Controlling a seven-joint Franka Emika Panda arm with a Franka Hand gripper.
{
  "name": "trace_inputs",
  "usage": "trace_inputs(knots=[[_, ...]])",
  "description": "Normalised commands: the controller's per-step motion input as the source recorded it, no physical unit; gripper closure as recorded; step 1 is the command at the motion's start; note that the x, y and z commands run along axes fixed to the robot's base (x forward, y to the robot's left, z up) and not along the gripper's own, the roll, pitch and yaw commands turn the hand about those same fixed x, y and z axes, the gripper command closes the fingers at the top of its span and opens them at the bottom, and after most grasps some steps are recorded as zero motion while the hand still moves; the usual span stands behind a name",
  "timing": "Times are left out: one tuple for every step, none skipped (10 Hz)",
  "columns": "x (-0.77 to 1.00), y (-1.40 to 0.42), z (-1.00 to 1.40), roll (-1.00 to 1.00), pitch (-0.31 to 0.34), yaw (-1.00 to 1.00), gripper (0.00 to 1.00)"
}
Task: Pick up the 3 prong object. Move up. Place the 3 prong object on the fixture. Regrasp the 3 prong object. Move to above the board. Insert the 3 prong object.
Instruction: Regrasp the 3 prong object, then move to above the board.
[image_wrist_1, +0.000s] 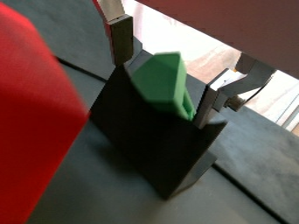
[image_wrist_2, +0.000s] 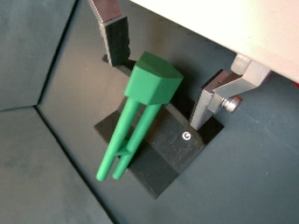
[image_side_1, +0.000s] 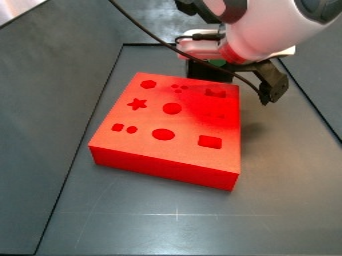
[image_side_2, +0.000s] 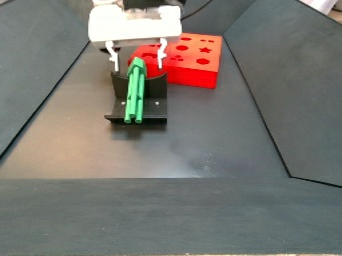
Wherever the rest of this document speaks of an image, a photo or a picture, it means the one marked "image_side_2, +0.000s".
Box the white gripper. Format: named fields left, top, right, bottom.
left=88, top=4, right=182, bottom=72

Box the green three prong object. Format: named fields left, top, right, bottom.
left=124, top=57, right=147, bottom=123

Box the black curved fixture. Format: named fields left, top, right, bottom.
left=104, top=73, right=167, bottom=125

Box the red block with shaped holes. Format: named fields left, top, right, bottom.
left=130, top=33, right=222, bottom=89

